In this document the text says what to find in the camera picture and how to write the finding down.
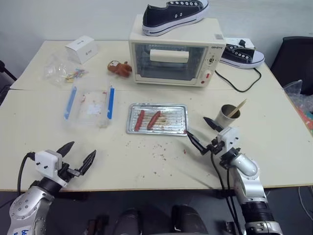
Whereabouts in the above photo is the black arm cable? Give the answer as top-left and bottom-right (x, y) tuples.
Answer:
(210, 149), (245, 235)
(17, 151), (36, 194)

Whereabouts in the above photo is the clear container with blue latches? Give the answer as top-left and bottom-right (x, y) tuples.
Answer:
(63, 82), (116, 129)

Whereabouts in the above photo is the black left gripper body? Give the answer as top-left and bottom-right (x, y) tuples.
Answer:
(57, 162), (81, 183)

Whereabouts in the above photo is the black oven power cable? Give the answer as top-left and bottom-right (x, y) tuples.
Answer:
(215, 68), (261, 93)

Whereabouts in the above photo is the brown plush toy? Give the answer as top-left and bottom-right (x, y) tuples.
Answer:
(107, 60), (133, 78)

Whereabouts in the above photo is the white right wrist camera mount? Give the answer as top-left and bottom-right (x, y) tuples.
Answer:
(217, 126), (240, 155)

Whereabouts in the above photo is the red sausage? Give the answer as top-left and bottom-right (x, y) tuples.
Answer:
(134, 110), (145, 132)
(146, 111), (162, 130)

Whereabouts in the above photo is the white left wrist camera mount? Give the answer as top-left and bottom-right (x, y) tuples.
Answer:
(35, 150), (68, 188)

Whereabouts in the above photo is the black chair frame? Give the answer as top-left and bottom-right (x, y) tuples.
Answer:
(0, 59), (18, 106)

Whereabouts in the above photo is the small white cardboard box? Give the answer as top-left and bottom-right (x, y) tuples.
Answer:
(65, 35), (100, 65)

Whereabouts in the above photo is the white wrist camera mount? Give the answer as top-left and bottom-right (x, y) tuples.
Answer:
(35, 150), (68, 188)
(217, 126), (240, 155)

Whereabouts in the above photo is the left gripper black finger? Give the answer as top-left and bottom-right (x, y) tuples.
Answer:
(77, 149), (97, 177)
(56, 141), (75, 163)

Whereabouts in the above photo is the dark rounded shape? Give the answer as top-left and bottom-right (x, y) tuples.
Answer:
(170, 204), (209, 235)
(114, 208), (148, 235)

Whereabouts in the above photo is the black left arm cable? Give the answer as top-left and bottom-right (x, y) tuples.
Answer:
(17, 151), (36, 194)

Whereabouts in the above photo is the clear bag of coloured pegs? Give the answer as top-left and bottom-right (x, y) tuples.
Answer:
(43, 54), (89, 88)

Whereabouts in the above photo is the black office chair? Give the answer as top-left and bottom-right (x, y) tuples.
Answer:
(269, 36), (313, 95)

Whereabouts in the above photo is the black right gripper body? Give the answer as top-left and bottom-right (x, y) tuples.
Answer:
(201, 137), (224, 155)

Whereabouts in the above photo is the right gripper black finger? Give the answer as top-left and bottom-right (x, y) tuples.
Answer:
(186, 130), (208, 154)
(203, 117), (224, 132)

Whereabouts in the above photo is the thin white cable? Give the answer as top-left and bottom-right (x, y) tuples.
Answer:
(297, 185), (313, 222)

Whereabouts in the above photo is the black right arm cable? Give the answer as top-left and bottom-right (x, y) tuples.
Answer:
(210, 149), (245, 235)

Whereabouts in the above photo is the silver metal baking tray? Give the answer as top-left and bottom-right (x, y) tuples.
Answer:
(126, 103), (189, 137)

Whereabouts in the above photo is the silver metal cup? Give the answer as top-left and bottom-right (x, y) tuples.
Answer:
(215, 104), (242, 129)

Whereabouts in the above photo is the white power strip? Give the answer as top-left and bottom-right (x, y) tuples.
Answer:
(224, 37), (256, 49)

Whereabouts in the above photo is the cream toaster oven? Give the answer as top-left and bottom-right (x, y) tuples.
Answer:
(129, 14), (225, 87)

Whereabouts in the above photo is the black white canvas sneaker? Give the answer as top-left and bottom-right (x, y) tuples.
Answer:
(219, 44), (266, 70)
(142, 0), (209, 37)

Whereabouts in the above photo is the crumpled clear plastic bag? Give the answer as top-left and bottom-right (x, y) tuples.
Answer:
(283, 79), (313, 138)

